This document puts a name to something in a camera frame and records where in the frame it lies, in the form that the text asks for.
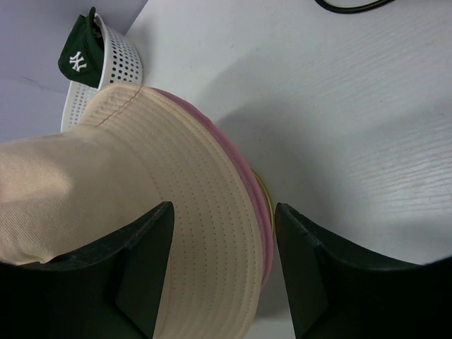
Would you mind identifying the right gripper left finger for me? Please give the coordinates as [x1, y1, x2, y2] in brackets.
[1, 202, 174, 338]

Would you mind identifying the gold wire hat stand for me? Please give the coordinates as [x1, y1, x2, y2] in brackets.
[252, 170, 275, 234]

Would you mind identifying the white perforated plastic basket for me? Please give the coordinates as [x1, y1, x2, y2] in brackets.
[61, 14, 143, 132]

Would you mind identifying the dark green baseball cap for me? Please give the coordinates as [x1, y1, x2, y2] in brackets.
[58, 7, 105, 88]

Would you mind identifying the beige bucket hat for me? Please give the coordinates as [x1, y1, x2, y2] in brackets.
[1, 84, 263, 338]

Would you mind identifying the black wire hat stand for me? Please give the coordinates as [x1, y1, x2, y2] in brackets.
[314, 0, 393, 14]

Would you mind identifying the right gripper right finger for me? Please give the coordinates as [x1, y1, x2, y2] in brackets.
[275, 203, 451, 338]

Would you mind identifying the pink bucket hat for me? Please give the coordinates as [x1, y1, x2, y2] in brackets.
[157, 89, 274, 287]

